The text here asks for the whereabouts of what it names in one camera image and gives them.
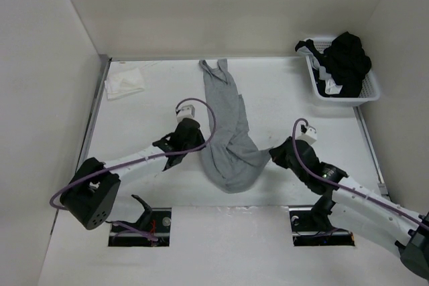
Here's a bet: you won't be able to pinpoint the grey tank top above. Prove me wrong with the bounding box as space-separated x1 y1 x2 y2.
198 59 270 194

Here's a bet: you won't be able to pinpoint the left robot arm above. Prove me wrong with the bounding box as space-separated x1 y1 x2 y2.
60 118 204 230

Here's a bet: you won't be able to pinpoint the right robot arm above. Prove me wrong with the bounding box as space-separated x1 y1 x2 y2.
269 137 428 279

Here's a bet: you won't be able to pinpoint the white folded tank top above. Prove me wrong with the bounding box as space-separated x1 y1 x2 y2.
105 68 145 100

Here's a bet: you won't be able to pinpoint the white cloth in basket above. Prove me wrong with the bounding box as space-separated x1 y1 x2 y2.
296 46 343 97

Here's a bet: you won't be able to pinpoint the white plastic basket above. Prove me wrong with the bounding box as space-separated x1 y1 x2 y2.
304 38 380 107

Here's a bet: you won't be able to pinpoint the black clothes pile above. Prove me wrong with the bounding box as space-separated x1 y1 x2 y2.
295 31 372 98

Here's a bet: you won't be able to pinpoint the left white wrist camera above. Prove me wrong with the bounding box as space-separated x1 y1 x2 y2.
175 104 195 123

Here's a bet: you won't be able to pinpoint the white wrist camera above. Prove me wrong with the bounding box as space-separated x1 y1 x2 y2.
298 125 317 145
175 104 195 123

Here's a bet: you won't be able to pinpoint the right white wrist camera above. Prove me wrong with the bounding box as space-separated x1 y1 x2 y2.
298 125 317 145

